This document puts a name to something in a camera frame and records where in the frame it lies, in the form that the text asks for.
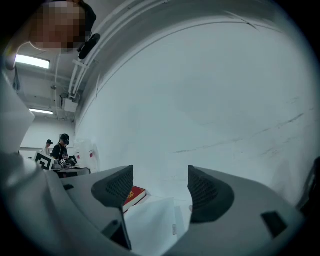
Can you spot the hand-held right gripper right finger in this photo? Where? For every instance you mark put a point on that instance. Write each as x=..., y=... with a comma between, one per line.
x=240, y=212

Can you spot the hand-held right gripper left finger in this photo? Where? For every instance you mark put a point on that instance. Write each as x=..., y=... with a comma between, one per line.
x=85, y=195

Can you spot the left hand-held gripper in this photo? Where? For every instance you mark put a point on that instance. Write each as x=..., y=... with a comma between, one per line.
x=43, y=161

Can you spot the white box with lid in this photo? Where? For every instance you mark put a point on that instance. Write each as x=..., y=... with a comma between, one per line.
x=150, y=225

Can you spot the clear water jug red label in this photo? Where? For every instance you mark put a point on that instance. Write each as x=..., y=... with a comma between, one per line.
x=86, y=155

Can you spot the red hardcover book gold print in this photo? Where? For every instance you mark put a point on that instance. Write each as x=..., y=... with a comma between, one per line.
x=135, y=196

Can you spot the long ceiling light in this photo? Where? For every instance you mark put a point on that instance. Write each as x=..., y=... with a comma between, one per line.
x=41, y=111
x=32, y=61

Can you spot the white ceiling junction box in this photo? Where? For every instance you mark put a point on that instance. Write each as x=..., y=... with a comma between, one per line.
x=70, y=105

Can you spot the round smoke detector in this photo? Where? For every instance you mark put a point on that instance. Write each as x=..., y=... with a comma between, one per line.
x=54, y=87

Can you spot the person's head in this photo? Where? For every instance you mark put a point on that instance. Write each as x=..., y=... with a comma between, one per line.
x=57, y=25

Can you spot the black head-mounted camera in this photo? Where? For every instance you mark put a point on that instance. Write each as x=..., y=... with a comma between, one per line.
x=88, y=46

